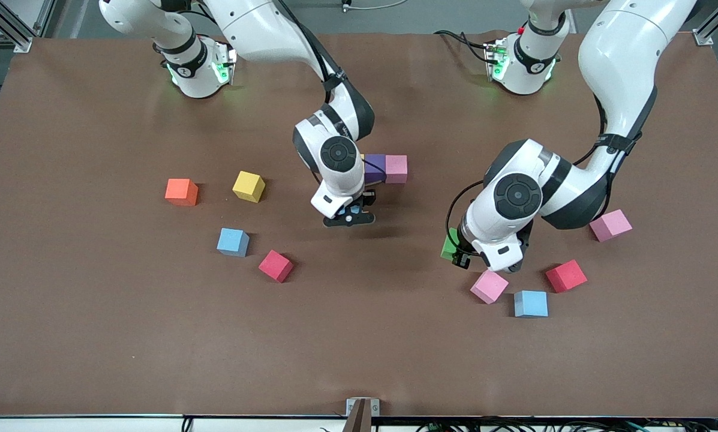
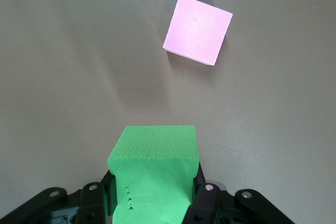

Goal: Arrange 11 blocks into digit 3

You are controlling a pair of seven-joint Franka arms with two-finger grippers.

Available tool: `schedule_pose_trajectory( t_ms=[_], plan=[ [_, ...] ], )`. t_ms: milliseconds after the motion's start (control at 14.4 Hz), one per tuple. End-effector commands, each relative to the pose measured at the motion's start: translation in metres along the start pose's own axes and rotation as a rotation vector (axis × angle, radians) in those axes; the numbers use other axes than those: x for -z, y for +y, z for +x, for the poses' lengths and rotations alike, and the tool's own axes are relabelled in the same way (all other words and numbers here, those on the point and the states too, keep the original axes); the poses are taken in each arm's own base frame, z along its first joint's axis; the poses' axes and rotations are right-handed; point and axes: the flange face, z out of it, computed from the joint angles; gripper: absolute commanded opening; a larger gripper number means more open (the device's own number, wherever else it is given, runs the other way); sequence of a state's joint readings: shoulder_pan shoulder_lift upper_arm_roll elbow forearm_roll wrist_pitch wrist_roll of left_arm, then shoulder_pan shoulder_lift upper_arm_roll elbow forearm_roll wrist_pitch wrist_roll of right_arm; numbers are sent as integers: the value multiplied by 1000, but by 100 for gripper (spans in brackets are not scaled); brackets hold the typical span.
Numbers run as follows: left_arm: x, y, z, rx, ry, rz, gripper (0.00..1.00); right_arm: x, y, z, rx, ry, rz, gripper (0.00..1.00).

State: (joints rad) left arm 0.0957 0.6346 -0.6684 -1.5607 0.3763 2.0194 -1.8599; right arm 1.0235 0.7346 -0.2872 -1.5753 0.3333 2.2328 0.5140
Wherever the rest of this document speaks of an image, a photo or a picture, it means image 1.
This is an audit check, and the green foam block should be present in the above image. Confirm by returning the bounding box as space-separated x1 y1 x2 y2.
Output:
440 227 462 262

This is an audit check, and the purple foam block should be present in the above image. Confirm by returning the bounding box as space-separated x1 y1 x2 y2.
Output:
365 154 387 183

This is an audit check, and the pink foam block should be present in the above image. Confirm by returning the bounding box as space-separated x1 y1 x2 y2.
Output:
385 155 408 184
470 268 509 304
590 209 633 242

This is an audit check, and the red foam block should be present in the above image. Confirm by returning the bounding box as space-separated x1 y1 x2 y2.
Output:
545 259 588 293
259 250 294 283

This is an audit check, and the orange foam block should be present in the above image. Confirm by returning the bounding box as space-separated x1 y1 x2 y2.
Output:
165 178 199 206

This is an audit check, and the brown table cover sheet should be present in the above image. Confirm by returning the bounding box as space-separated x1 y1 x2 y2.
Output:
0 30 718 418

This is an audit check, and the grey metal strut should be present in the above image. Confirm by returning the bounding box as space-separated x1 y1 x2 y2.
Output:
34 0 59 38

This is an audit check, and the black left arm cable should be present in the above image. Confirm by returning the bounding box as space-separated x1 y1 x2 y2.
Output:
445 90 611 256

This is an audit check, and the black base cable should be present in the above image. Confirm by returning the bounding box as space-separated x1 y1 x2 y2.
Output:
434 29 497 64

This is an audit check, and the brown camera pole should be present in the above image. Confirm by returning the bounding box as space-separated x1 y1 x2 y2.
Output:
343 401 372 432

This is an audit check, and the aluminium frame profile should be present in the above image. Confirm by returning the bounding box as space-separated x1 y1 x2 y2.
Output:
0 0 34 53
693 0 718 46

